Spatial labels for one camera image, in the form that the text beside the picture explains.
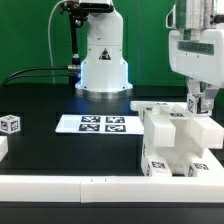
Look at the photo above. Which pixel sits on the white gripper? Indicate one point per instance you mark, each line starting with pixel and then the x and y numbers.
pixel 196 49

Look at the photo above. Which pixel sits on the white chair back piece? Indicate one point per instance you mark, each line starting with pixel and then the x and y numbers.
pixel 202 129

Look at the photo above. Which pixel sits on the small white tag cube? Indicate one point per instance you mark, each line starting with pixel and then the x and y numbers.
pixel 194 103

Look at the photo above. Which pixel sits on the white chair seat block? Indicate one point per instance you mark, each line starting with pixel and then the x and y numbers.
pixel 176 150

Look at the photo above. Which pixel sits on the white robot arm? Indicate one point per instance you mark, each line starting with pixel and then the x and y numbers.
pixel 104 71

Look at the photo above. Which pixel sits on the white tag sheet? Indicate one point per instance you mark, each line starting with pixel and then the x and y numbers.
pixel 100 124

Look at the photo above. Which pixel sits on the white block left edge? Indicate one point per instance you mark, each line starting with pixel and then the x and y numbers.
pixel 3 147

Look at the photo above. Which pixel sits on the white right fence rail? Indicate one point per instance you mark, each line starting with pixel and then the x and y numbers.
pixel 214 166

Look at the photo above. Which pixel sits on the white fence rail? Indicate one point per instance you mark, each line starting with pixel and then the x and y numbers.
pixel 214 166
pixel 19 188

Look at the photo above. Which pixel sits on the white front fence rail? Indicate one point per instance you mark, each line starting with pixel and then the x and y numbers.
pixel 19 188

